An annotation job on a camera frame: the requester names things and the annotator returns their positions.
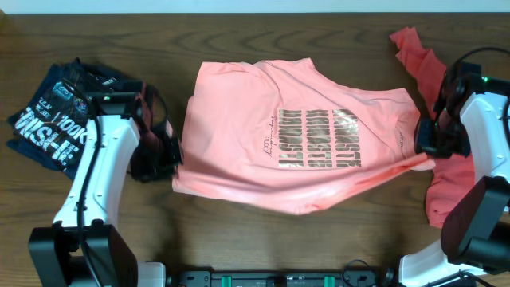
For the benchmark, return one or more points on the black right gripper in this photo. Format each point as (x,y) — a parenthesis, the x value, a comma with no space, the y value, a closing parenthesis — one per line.
(424,144)

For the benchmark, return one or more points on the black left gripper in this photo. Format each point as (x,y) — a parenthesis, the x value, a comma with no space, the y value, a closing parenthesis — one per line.
(169,170)

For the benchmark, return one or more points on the salmon pink printed t-shirt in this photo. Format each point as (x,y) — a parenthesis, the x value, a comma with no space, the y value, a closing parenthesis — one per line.
(281,136)

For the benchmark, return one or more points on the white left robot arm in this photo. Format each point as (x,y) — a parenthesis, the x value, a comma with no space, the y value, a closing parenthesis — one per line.
(83,246)

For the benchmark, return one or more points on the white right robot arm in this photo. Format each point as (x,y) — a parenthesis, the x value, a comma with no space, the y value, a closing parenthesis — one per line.
(472,119)

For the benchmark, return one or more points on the red crumpled t-shirt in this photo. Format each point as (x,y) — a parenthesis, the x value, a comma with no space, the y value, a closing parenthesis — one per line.
(453,177)

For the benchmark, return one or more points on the folded navy printed t-shirt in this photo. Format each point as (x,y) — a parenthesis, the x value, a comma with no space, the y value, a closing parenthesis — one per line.
(51,129)

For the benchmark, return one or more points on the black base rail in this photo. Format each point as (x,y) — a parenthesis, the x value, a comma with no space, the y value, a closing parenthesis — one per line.
(356,277)

